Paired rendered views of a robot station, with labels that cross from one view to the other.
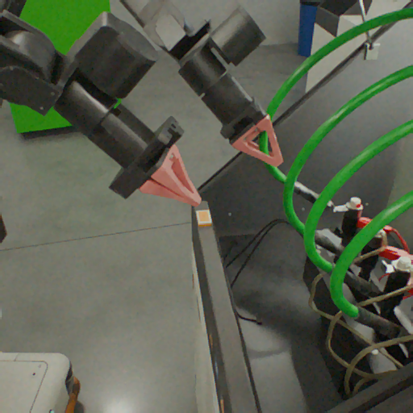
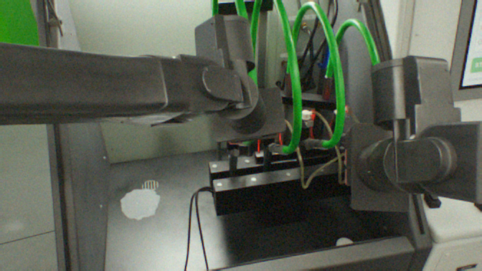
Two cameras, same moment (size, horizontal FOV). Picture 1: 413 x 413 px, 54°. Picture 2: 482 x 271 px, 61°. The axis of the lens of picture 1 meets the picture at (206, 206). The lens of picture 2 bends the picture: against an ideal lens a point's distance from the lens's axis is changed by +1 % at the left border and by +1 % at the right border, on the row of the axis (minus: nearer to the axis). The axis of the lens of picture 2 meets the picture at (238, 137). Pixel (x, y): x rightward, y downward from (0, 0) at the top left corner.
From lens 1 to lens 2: 78 cm
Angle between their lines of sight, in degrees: 74
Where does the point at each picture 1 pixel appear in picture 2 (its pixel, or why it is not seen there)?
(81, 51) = (450, 97)
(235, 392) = (370, 253)
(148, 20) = (187, 94)
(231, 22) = (243, 34)
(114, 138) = not seen: hidden behind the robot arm
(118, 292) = not seen: outside the picture
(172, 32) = (228, 82)
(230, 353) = (337, 257)
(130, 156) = not seen: hidden behind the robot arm
